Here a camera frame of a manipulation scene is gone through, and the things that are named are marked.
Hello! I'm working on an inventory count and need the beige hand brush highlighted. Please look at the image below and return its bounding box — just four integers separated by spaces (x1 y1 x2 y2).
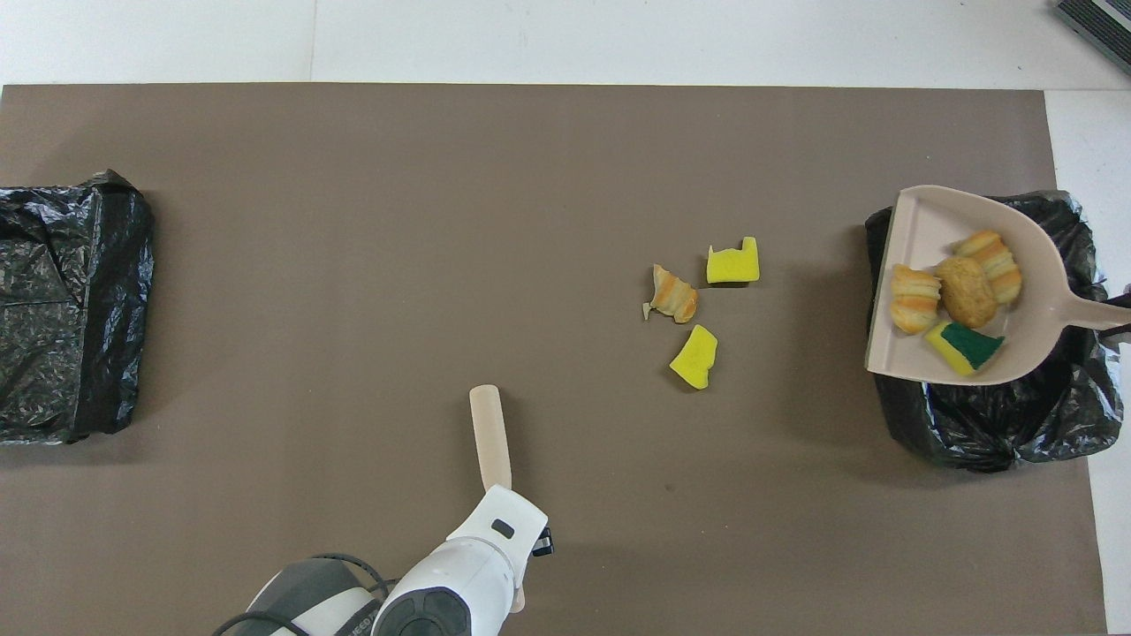
468 384 528 615

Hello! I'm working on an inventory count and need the croissant piece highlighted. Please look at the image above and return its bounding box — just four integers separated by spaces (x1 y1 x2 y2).
953 230 1024 307
889 263 944 336
641 263 700 325

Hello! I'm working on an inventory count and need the yellow green scouring sponge piece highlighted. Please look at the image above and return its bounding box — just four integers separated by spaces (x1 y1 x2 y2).
925 321 1006 378

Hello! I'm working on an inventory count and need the brown round bread roll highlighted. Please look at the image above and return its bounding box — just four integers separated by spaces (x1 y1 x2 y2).
935 255 999 330

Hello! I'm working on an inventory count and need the beige plastic dustpan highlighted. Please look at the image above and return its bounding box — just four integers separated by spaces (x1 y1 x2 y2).
864 184 1131 387

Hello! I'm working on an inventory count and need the notched yellow sponge piece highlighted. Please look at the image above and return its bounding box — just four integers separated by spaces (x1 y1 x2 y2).
706 236 761 285

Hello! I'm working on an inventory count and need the black bag lined bin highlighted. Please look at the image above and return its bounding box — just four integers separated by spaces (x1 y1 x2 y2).
864 190 1125 473
0 170 156 445

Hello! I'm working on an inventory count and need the brown table mat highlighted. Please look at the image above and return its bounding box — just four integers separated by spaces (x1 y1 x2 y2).
0 84 1107 636

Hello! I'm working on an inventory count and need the grey ribbed device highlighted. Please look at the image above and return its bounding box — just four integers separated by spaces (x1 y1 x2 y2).
1054 0 1131 76

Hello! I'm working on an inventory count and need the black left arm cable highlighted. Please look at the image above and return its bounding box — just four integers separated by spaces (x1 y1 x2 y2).
212 552 391 636

